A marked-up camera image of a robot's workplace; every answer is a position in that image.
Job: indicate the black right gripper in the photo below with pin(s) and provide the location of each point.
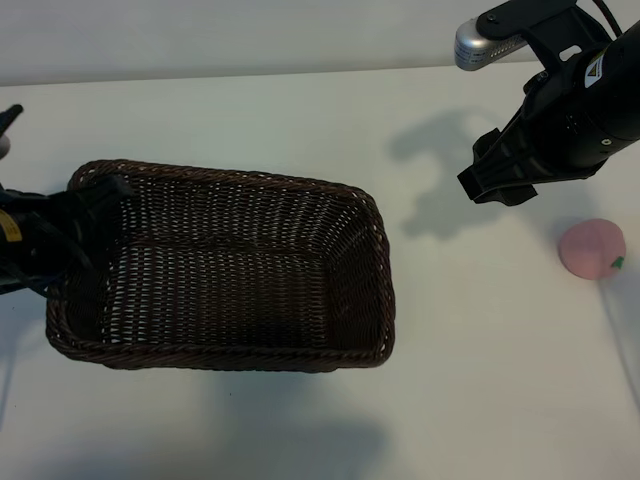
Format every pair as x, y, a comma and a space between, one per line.
550, 120

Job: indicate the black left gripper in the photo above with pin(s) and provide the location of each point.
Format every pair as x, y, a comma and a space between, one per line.
55, 225

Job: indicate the pink peach with green leaf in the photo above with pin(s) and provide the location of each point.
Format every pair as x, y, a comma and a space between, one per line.
590, 247

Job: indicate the dark brown woven basket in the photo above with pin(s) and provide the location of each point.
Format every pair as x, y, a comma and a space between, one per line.
240, 280

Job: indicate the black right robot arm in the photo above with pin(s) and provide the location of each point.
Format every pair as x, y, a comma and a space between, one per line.
617, 100

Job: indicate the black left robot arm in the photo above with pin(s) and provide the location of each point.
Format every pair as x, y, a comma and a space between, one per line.
12, 250

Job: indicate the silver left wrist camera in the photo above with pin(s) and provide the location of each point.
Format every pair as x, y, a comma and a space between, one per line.
4, 147

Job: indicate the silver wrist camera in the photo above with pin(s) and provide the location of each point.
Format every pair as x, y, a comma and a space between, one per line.
4, 147
470, 45

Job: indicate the black left camera mount bracket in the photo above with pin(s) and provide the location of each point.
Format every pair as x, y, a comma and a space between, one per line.
10, 117

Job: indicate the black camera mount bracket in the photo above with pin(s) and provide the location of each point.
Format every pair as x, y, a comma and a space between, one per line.
545, 22
10, 117

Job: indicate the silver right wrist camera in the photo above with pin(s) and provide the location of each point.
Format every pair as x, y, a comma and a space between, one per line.
470, 45

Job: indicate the black right camera mount bracket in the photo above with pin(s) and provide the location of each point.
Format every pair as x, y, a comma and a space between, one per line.
545, 22

